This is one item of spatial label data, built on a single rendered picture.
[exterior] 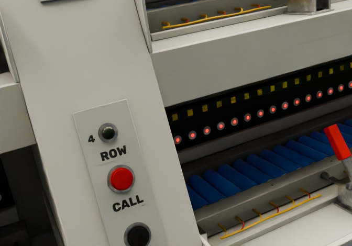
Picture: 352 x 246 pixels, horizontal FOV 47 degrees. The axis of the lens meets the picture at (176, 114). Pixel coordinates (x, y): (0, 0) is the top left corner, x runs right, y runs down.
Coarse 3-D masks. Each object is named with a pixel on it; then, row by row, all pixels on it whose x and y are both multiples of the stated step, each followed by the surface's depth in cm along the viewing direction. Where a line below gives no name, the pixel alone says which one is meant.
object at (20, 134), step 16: (0, 16) 25; (0, 32) 27; (0, 48) 41; (0, 64) 35; (0, 80) 28; (16, 80) 27; (0, 96) 26; (16, 96) 27; (0, 112) 27; (16, 112) 27; (0, 128) 27; (16, 128) 27; (0, 144) 27; (16, 144) 28
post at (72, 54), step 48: (0, 0) 27; (96, 0) 29; (48, 48) 28; (96, 48) 29; (144, 48) 30; (48, 96) 27; (96, 96) 29; (144, 96) 30; (48, 144) 27; (144, 144) 30; (48, 192) 33; (96, 240) 28; (192, 240) 30
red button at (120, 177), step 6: (120, 168) 28; (114, 174) 28; (120, 174) 28; (126, 174) 28; (114, 180) 28; (120, 180) 28; (126, 180) 28; (132, 180) 29; (114, 186) 28; (120, 186) 28; (126, 186) 28
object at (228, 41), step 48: (144, 0) 29; (192, 0) 49; (240, 0) 41; (288, 0) 40; (336, 0) 43; (192, 48) 32; (240, 48) 34; (288, 48) 36; (336, 48) 38; (192, 96) 33
